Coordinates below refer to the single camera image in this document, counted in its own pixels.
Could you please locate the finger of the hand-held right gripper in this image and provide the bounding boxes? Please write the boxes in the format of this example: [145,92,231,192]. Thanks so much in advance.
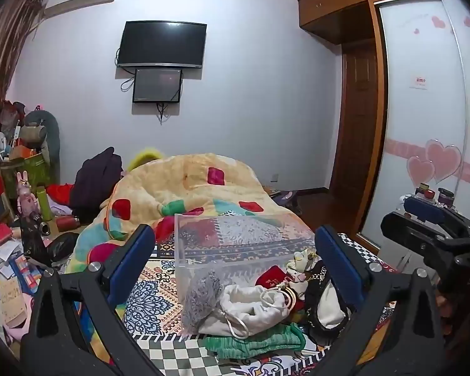
[403,196,467,226]
[380,211,470,256]

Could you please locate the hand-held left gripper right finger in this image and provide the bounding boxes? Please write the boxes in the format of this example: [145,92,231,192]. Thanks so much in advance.
[313,225,447,376]

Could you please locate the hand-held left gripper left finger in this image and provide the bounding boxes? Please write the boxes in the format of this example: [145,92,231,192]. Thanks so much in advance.
[19,224,156,376]

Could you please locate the person's right hand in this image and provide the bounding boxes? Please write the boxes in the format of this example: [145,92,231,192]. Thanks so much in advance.
[435,292,457,347]

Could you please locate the cream plush toy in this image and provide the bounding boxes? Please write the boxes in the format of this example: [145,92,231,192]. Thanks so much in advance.
[287,248,318,283]

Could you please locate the black and white garment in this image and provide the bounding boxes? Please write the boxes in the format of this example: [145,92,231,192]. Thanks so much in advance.
[303,262,354,332]

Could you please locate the red fabric pouch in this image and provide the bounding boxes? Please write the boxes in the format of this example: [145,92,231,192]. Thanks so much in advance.
[255,265,288,288]

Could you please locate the clear plastic box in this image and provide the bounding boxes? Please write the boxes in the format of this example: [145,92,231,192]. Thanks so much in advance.
[174,213,321,335]

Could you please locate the black plastic bag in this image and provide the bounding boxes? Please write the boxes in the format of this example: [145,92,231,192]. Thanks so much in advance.
[43,232,79,263]

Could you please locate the red can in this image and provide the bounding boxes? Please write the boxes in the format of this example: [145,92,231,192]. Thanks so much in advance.
[55,215,81,232]

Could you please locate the grey mesh pouch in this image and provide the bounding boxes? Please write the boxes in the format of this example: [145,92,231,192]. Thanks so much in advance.
[179,269,225,336]

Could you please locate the dark jacket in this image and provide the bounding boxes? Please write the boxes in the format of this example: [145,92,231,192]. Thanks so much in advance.
[68,147,125,224]

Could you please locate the yellow patchwork quilt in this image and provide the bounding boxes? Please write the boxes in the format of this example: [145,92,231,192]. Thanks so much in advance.
[65,152,303,279]

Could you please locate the heart sticker sliding wardrobe door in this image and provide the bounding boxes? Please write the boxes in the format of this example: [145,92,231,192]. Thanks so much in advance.
[356,0,470,251]

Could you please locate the purple slippers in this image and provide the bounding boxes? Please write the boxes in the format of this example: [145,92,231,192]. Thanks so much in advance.
[272,189,298,208]

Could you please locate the yellow green plush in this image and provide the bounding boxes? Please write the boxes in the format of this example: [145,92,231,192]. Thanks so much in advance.
[125,149,165,173]

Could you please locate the red cloth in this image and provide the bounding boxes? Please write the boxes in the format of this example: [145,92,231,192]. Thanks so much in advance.
[47,183,77,206]

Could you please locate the green bottle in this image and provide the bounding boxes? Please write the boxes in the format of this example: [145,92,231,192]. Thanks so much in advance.
[37,186,53,222]

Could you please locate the wooden door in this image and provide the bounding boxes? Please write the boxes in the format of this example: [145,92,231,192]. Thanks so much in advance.
[329,43,388,220]

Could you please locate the black device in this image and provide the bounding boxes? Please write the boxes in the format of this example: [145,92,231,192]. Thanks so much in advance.
[19,211,50,259]

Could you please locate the checkered bed sheet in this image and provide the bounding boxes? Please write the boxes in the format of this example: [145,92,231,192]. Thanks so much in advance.
[133,231,401,376]

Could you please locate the green knitted cloth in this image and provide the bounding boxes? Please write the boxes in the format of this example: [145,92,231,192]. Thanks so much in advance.
[204,323,306,359]

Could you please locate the pink rabbit figure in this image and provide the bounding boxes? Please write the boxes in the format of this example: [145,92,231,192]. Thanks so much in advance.
[16,170,40,220]

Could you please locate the green cardboard box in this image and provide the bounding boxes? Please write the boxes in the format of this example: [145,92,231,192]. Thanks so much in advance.
[0,153,51,200]

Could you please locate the pile of papers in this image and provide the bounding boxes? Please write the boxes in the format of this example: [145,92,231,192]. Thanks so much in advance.
[0,239,44,345]

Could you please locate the grey plush pillow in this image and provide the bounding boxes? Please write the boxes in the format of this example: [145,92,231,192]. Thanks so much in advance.
[23,109,61,173]

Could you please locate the wooden overhead cabinet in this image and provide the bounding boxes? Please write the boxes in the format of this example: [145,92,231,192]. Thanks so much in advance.
[298,0,379,45]

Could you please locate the striped curtain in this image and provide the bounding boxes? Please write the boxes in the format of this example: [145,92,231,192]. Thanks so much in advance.
[0,0,50,173]

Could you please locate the white drawstring bag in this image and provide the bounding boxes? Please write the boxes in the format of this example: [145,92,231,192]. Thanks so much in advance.
[198,284,290,339]

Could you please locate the small wall monitor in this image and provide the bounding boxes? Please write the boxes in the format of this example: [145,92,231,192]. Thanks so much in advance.
[132,68,183,104]

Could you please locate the black looped cable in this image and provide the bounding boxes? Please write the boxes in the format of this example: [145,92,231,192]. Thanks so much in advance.
[120,68,136,92]

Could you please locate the wall television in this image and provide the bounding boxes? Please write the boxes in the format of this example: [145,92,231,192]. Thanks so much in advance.
[115,20,207,69]

